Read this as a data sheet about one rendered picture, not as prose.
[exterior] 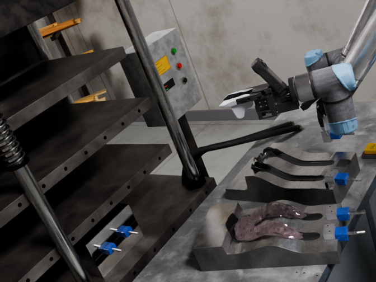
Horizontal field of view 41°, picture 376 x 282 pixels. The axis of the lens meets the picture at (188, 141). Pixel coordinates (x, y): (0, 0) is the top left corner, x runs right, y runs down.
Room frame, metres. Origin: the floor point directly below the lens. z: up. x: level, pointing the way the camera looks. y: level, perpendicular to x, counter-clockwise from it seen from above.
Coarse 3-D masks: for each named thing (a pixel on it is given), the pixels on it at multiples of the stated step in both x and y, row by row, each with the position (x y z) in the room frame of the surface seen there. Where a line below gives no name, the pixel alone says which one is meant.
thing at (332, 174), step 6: (330, 174) 1.63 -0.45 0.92; (336, 174) 1.63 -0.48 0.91; (342, 174) 1.62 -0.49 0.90; (348, 174) 1.61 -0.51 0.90; (330, 180) 1.62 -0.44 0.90; (336, 180) 1.60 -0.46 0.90; (342, 180) 1.59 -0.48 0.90; (348, 180) 1.59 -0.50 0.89; (354, 180) 1.57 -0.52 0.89; (360, 180) 1.56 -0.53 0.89
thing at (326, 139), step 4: (328, 132) 1.88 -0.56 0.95; (352, 132) 1.83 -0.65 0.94; (324, 136) 1.89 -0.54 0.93; (328, 136) 1.88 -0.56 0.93; (332, 136) 1.87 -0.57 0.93; (336, 136) 1.86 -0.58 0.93; (340, 136) 1.86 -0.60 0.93; (324, 140) 1.90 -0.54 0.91; (328, 140) 1.88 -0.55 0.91; (332, 140) 1.89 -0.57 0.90
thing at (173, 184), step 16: (160, 176) 2.43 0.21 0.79; (176, 176) 2.36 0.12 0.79; (144, 192) 2.32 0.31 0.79; (160, 192) 2.26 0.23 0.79; (176, 192) 2.19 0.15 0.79; (192, 192) 2.13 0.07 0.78; (208, 192) 2.14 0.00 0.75; (144, 208) 2.16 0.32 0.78; (160, 208) 2.11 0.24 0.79; (176, 208) 2.05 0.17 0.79; (192, 208) 2.05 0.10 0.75; (144, 224) 2.02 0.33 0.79; (160, 224) 1.97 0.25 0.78; (176, 224) 1.96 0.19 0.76; (144, 240) 1.89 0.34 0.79; (160, 240) 1.87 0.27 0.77; (128, 256) 1.82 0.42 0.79; (144, 256) 1.79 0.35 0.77; (48, 272) 1.94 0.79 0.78; (64, 272) 1.89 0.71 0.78; (112, 272) 1.75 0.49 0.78; (128, 272) 1.72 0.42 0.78
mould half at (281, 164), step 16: (272, 144) 2.00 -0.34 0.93; (272, 160) 1.87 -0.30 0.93; (304, 160) 1.85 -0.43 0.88; (320, 160) 1.80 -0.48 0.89; (336, 160) 1.75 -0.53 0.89; (352, 160) 1.72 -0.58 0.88; (240, 176) 1.97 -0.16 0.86; (256, 176) 1.79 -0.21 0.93; (272, 176) 1.78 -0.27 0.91; (352, 176) 1.70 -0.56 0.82; (240, 192) 1.87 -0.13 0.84; (256, 192) 1.81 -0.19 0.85; (272, 192) 1.75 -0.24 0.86; (288, 192) 1.70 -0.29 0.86; (304, 192) 1.65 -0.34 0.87; (320, 192) 1.61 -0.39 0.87; (336, 192) 1.58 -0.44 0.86
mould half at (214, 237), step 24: (216, 216) 1.66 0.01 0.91; (240, 216) 1.66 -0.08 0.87; (216, 240) 1.51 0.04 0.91; (264, 240) 1.43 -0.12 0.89; (288, 240) 1.40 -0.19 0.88; (312, 240) 1.39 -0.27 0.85; (336, 240) 1.34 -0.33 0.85; (216, 264) 1.49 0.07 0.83; (240, 264) 1.45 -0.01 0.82; (264, 264) 1.41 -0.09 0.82; (288, 264) 1.37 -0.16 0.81; (312, 264) 1.33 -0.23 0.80
